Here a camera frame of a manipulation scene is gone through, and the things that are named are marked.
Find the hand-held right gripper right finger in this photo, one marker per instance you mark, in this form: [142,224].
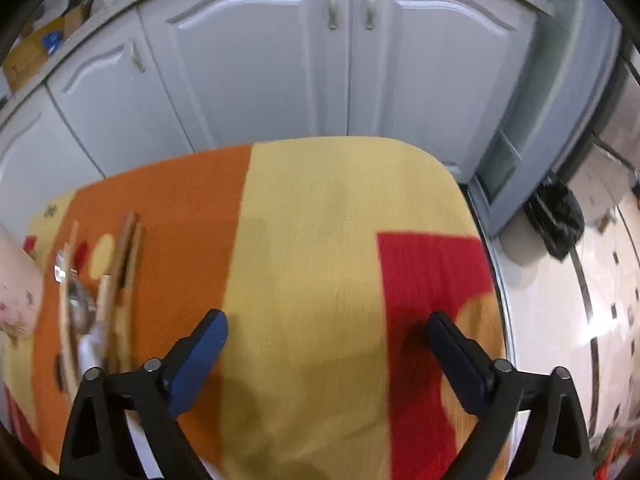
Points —
[462,375]

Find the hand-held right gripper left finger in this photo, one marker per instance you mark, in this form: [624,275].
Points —
[195,365]

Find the dark wooden chopstick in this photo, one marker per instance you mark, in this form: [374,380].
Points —
[124,270]
[135,260]

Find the floral cup teal inside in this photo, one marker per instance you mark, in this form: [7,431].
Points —
[17,290]

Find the orange yellow red tablecloth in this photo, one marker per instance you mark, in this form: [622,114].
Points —
[310,260]

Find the black plastic bag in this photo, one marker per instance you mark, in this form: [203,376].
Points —
[555,220]

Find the white cabinet door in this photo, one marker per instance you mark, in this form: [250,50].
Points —
[250,60]
[35,160]
[115,110]
[435,70]

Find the cardboard box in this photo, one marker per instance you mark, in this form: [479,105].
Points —
[30,55]

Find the blue packet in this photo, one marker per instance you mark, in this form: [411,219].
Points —
[52,41]

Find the white kitchen cabinets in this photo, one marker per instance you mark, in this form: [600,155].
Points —
[102,10]

